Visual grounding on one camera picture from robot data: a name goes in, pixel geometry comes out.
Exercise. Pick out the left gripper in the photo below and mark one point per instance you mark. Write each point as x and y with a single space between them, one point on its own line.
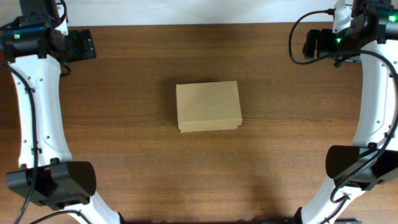
83 44

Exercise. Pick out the brown cardboard box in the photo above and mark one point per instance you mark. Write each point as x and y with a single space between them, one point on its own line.
208 106

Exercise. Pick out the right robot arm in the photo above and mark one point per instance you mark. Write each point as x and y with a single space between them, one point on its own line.
364 32

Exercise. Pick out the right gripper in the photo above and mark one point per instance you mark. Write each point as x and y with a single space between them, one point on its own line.
323 36

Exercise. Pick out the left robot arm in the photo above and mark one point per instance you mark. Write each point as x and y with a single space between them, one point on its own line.
38 48

